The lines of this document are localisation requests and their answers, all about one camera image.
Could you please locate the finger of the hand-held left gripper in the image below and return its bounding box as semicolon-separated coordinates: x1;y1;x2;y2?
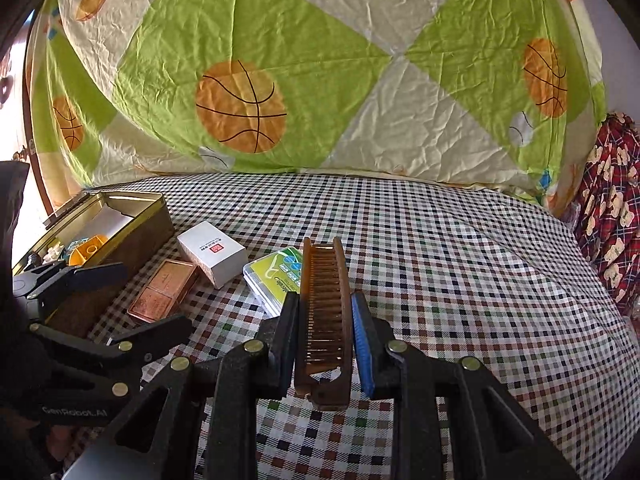
29;311;195;403
12;260;129;322

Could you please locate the checked bedsheet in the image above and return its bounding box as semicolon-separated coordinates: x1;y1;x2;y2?
50;172;640;480

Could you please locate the person's dark clothing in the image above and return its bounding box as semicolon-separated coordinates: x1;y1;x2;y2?
0;160;33;306

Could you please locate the basketball print green quilt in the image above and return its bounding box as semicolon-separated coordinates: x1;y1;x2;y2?
27;0;608;211

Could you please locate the clear box with green label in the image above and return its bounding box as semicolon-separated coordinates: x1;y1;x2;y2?
243;246;304;319

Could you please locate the red plaid bear print cloth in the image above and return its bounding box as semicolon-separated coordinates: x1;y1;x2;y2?
572;112;640;318

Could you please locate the white paper tin liner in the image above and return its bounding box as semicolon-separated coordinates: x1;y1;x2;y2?
52;208;133;253

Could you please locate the brown wooden door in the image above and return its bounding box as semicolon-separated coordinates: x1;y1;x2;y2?
0;7;56;221

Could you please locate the copper brown flat box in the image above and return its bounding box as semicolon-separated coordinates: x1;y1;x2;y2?
126;259;201;325

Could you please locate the yellow smiley face toy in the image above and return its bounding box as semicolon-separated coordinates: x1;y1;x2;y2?
67;234;109;267

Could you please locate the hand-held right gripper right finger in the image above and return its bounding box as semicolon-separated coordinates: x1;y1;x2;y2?
350;291;581;480

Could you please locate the gold metal tin box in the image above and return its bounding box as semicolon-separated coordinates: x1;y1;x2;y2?
12;191;176;338

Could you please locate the brown folding comb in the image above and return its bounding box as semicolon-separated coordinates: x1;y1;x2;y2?
292;236;353;411

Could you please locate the white box with red label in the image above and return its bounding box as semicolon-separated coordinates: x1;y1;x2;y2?
176;220;247;290

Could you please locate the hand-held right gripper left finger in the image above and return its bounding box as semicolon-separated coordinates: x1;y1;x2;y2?
60;290;301;480

